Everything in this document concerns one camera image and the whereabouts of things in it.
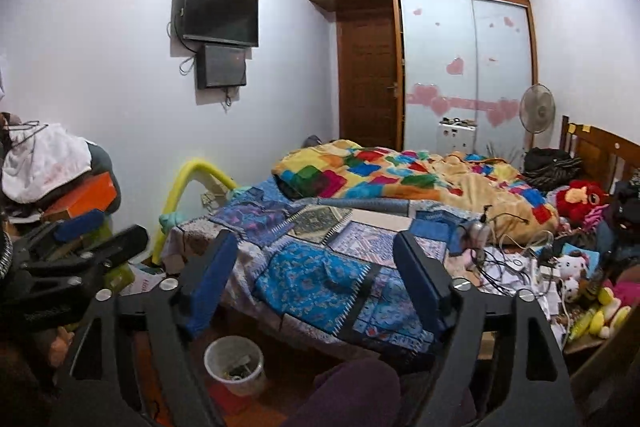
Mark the black bag on bed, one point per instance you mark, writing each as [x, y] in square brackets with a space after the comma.
[549, 168]

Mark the yellow foam tube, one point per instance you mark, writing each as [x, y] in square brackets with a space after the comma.
[183, 202]

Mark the patchwork patterned bedspread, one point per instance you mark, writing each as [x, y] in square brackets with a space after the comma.
[321, 272]

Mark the colourful patchwork blanket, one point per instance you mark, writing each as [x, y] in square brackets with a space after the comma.
[347, 170]

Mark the white trash bucket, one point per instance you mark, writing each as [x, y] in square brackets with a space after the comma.
[238, 364]

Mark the white HotMax plastic bag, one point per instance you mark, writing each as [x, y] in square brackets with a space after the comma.
[145, 279]

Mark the green floral bag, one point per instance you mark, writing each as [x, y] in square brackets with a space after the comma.
[91, 280]

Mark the wooden door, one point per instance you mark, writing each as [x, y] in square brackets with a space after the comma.
[367, 77]

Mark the white sliding wardrobe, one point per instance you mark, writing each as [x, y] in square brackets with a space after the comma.
[467, 59]

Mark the red plush toy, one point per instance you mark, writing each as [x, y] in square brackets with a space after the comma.
[575, 202]

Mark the orange box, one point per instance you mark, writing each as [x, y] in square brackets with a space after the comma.
[95, 193]

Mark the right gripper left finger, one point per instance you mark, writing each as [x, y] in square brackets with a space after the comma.
[202, 282]

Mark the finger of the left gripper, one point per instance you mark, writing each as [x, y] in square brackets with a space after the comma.
[110, 253]
[69, 230]

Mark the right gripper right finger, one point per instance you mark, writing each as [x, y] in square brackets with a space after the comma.
[427, 283]

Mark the wall mounted television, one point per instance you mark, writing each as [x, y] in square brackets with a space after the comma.
[233, 22]

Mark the white appliance box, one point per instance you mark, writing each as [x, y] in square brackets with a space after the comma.
[455, 135]

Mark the standing electric fan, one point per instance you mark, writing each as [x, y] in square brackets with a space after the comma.
[537, 112]

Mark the wooden headboard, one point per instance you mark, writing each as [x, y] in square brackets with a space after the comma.
[606, 157]

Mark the small black wall monitor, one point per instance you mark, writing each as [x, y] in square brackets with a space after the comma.
[219, 67]

